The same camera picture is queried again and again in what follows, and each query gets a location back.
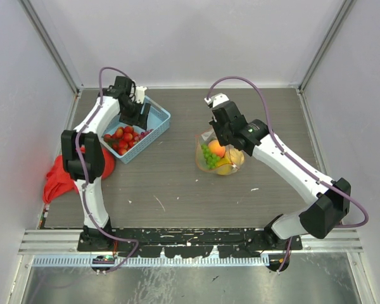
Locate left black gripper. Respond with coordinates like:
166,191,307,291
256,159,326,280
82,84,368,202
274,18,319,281
120,98,149,130

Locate purple red grape bunch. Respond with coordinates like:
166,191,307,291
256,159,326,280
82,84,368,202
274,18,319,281
139,129,153,140

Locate red orange peach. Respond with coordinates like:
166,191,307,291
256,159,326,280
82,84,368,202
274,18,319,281
208,139,225,158

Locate yellow pear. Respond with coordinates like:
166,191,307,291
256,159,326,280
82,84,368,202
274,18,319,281
215,148,244,175

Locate clear orange zip top bag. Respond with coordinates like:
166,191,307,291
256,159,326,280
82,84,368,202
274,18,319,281
195,128,245,176

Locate green grape bunch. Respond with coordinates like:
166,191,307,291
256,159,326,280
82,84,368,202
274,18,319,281
201,144,220,170

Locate yellow mango slice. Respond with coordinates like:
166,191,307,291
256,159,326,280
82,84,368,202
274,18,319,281
215,158,232,168

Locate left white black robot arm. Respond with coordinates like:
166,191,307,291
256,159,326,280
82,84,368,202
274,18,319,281
61,76,150,251

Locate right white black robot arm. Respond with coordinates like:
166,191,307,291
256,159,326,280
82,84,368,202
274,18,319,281
208,100,351,250

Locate light blue plastic basket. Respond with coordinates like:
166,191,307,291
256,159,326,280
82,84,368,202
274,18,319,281
99,96,171,164

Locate red crumpled cloth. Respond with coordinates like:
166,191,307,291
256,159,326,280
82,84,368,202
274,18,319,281
42,148,116,204

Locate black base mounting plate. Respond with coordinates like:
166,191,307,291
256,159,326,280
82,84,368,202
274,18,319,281
77,226,303,259

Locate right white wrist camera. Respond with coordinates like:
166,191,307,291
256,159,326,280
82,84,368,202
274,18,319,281
204,93,230,108

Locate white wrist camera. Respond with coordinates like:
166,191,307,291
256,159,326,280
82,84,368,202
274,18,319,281
135,86,148,104
204,93,230,108

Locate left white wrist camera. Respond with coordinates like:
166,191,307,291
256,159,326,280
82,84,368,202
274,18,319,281
135,86,148,104

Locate aluminium frame rail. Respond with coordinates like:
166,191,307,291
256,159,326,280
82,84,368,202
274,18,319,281
18,229,363,255

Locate white slotted cable duct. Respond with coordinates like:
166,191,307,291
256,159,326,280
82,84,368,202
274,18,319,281
32,254,270,268

